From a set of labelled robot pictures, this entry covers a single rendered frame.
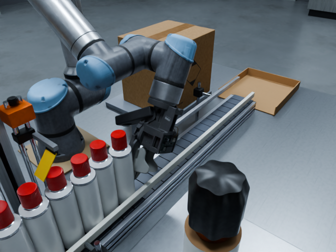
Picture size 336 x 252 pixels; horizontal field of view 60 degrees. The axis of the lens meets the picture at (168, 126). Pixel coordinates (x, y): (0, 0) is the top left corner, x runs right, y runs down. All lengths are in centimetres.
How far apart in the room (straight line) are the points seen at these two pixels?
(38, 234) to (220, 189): 36
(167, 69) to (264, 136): 55
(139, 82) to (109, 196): 56
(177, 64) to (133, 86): 53
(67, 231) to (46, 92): 42
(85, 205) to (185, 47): 40
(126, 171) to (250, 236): 31
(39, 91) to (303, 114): 97
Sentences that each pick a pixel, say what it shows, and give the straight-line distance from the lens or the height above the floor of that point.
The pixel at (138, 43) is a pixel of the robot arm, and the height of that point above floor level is 123.
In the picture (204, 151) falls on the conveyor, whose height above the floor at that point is 87.
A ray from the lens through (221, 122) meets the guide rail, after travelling 99.
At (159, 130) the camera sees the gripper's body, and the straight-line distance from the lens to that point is 67.
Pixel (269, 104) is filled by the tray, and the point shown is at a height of 83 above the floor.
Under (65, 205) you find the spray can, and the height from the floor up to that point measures 102.
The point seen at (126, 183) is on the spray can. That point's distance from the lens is 70.
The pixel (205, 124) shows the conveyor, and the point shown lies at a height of 88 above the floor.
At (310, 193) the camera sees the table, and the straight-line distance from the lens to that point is 93.
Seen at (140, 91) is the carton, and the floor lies 92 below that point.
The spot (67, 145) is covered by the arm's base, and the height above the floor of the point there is 89.
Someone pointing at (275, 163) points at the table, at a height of 83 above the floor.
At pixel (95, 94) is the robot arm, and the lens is 97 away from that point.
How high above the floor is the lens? 145
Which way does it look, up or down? 34 degrees down
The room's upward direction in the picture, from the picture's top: straight up
